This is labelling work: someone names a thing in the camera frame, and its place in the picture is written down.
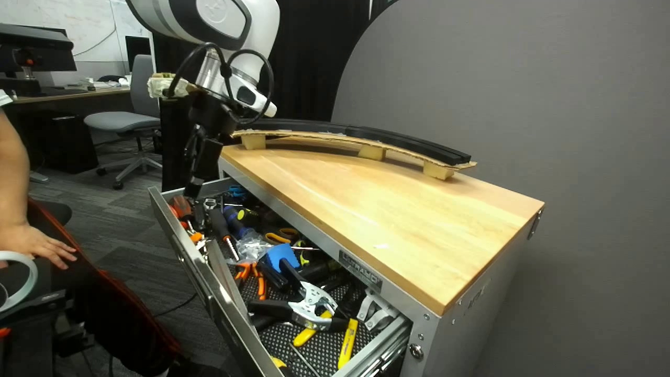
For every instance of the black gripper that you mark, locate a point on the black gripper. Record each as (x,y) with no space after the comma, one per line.
(211,118)

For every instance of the metal tool drawer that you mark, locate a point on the metal tool drawer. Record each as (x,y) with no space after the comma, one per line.
(211,280)

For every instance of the person's bare forearm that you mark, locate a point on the person's bare forearm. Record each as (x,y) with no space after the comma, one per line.
(11,175)

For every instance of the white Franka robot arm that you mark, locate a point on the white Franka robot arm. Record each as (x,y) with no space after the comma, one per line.
(202,22)

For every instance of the person's bare hand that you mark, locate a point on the person's bare hand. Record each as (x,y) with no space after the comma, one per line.
(38,243)

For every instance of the grey office chair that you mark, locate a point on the grey office chair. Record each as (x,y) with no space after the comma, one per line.
(122,122)

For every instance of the clear plastic parts bag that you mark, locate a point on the clear plastic parts bag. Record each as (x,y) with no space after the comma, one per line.
(249,243)

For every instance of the black curtain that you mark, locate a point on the black curtain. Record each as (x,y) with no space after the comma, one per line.
(314,56)

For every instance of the wooden office desk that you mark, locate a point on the wooden office desk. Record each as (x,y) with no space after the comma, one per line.
(64,97)

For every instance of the black red-edged chair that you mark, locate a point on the black red-edged chair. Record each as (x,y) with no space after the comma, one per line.
(112,307)

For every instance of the silver adjustable pliers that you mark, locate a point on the silver adjustable pliers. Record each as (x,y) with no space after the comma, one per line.
(312,305)

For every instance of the grey cabinet with wooden top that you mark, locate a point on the grey cabinet with wooden top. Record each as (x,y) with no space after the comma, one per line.
(391,223)

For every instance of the black desktop monitor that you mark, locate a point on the black desktop monitor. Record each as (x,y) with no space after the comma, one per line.
(33,49)

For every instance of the black curved foam strip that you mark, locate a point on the black curved foam strip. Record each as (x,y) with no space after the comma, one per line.
(419,146)

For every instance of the curved wooden template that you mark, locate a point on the curved wooden template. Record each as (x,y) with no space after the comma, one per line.
(434,169)

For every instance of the grey curved partition panel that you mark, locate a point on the grey curved partition panel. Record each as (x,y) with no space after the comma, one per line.
(557,91)

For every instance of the beige wrist camera mount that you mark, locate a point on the beige wrist camera mount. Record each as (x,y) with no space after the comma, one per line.
(167,85)

